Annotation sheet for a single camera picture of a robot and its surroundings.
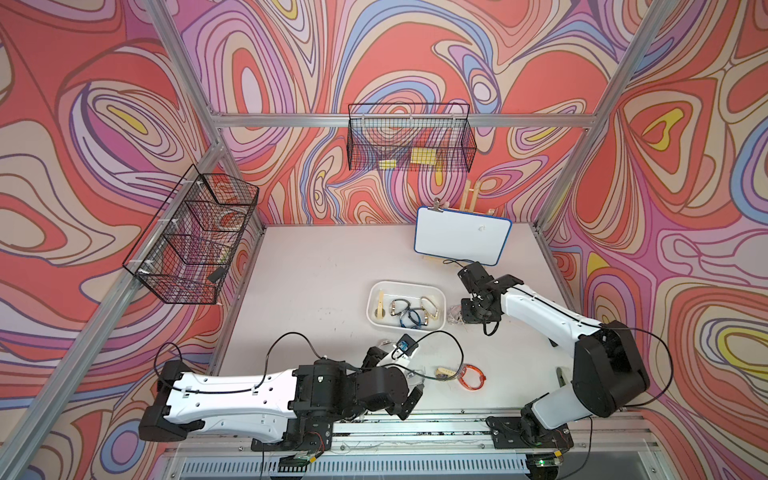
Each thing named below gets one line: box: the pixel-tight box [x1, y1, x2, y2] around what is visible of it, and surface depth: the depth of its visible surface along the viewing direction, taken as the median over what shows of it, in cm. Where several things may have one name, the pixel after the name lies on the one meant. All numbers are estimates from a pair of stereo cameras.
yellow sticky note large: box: [410, 147, 437, 165], surface depth 92 cm
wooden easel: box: [443, 179, 495, 216], surface depth 90 cm
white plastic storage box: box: [366, 280, 447, 332], surface depth 97 cm
